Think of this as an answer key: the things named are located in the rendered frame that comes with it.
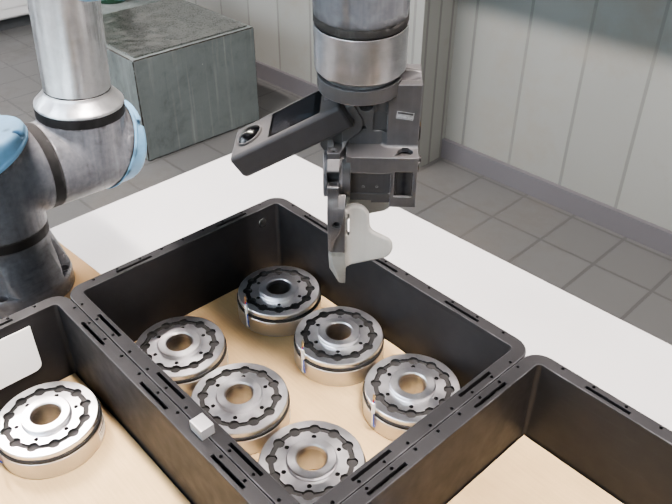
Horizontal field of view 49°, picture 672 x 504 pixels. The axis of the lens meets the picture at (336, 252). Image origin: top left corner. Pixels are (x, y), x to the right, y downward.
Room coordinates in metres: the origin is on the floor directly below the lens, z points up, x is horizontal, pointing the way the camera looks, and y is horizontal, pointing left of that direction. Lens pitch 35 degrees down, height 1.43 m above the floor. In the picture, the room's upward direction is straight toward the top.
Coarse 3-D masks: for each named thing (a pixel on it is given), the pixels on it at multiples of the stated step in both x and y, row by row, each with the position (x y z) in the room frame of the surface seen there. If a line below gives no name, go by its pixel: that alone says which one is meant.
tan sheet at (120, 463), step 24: (120, 432) 0.51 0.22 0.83; (96, 456) 0.48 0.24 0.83; (120, 456) 0.48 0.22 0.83; (144, 456) 0.48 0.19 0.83; (0, 480) 0.45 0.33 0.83; (24, 480) 0.45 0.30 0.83; (48, 480) 0.45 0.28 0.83; (72, 480) 0.45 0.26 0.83; (96, 480) 0.45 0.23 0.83; (120, 480) 0.45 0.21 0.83; (144, 480) 0.45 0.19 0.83; (168, 480) 0.45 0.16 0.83
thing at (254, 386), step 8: (224, 384) 0.55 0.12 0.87; (232, 384) 0.55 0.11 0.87; (240, 384) 0.55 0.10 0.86; (248, 384) 0.55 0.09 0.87; (256, 384) 0.55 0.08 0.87; (216, 392) 0.54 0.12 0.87; (224, 392) 0.54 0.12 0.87; (256, 392) 0.53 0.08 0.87; (216, 400) 0.53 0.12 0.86; (224, 400) 0.52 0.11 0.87; (256, 400) 0.52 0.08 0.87; (224, 408) 0.51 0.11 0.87; (232, 408) 0.51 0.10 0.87; (240, 408) 0.51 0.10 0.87; (248, 408) 0.51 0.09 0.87
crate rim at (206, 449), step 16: (48, 304) 0.60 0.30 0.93; (64, 304) 0.60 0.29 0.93; (0, 320) 0.58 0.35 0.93; (16, 320) 0.58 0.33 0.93; (80, 320) 0.58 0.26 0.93; (96, 336) 0.55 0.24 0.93; (112, 352) 0.53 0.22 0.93; (128, 368) 0.51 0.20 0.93; (144, 384) 0.49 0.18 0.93; (160, 400) 0.47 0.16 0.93; (176, 416) 0.45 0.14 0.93; (192, 432) 0.43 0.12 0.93; (192, 448) 0.41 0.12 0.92; (208, 448) 0.41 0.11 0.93; (208, 464) 0.40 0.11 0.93; (224, 464) 0.39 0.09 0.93; (224, 480) 0.38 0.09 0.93; (240, 480) 0.38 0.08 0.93; (240, 496) 0.36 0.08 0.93; (256, 496) 0.36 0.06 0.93
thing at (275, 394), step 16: (224, 368) 0.57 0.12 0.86; (240, 368) 0.58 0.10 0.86; (256, 368) 0.58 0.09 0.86; (208, 384) 0.55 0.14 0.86; (272, 384) 0.55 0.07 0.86; (208, 400) 0.53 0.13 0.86; (272, 400) 0.53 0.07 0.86; (224, 416) 0.51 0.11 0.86; (240, 416) 0.51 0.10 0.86; (256, 416) 0.51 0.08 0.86; (272, 416) 0.51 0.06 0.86; (240, 432) 0.49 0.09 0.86; (256, 432) 0.49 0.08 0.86
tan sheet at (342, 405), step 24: (192, 312) 0.71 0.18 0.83; (216, 312) 0.71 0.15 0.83; (240, 336) 0.66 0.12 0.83; (264, 336) 0.66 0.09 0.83; (288, 336) 0.66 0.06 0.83; (240, 360) 0.62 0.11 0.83; (264, 360) 0.62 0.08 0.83; (288, 360) 0.62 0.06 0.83; (288, 384) 0.58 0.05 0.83; (312, 384) 0.58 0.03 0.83; (360, 384) 0.58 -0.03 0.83; (312, 408) 0.55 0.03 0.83; (336, 408) 0.55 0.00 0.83; (360, 408) 0.55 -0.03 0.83; (360, 432) 0.51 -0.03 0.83
